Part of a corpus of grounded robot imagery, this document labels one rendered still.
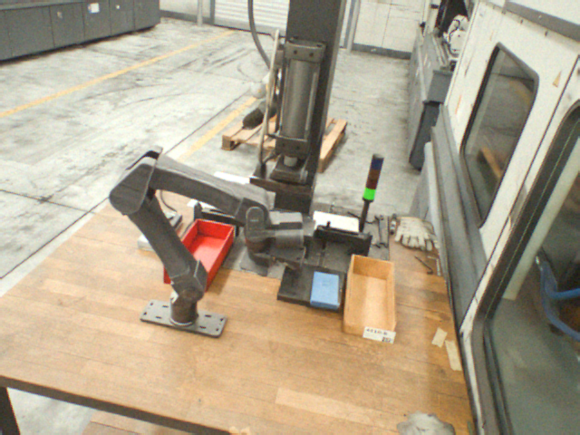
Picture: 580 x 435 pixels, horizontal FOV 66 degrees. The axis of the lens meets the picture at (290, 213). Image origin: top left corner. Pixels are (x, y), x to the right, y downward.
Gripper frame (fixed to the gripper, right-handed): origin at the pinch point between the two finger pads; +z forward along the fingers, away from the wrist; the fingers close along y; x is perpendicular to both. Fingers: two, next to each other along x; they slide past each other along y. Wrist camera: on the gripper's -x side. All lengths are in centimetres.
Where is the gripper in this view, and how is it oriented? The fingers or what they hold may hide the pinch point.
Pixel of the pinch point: (261, 266)
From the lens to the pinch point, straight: 113.3
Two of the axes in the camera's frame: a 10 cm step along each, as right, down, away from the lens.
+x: -9.5, -2.7, 1.6
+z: 0.0, 5.1, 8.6
